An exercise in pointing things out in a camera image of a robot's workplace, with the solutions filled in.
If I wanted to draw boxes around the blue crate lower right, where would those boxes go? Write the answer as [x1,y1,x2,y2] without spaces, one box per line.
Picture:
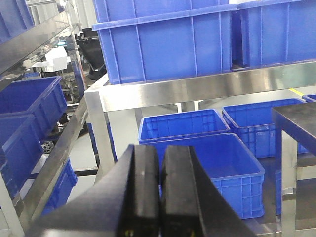
[222,98,304,158]

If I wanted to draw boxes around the blue crate lower near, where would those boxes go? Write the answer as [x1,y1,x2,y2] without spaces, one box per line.
[144,133,265,219]

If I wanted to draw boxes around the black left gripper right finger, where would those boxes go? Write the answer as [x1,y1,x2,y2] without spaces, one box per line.
[161,146,255,237]

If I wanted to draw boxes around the blue crate upper right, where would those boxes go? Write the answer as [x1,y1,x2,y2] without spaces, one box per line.
[232,0,316,67]

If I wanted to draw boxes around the blue crate lower far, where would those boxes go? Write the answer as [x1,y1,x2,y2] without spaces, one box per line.
[138,109,231,144]

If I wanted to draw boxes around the blue crate upper left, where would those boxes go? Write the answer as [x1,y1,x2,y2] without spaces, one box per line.
[92,0,237,84]

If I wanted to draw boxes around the stainless steel shelf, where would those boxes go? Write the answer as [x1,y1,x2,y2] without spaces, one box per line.
[84,60,316,182]
[0,10,87,237]

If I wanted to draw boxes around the blue crate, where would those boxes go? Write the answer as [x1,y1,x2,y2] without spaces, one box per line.
[232,0,316,67]
[144,133,265,219]
[222,98,304,158]
[138,109,231,144]
[92,0,237,84]

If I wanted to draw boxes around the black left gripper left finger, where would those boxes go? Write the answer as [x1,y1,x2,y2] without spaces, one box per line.
[25,145,159,237]

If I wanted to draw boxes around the dark steel table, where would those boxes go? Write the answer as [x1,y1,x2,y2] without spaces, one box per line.
[272,102,316,237]

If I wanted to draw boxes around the stainless steel front shelf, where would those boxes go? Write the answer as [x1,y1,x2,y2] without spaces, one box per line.
[84,60,316,182]

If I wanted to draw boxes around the stainless steel left shelf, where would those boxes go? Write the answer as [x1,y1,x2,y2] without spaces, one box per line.
[0,10,87,237]

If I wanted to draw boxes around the blue crate left shelf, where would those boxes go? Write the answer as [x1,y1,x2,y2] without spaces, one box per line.
[0,76,67,142]

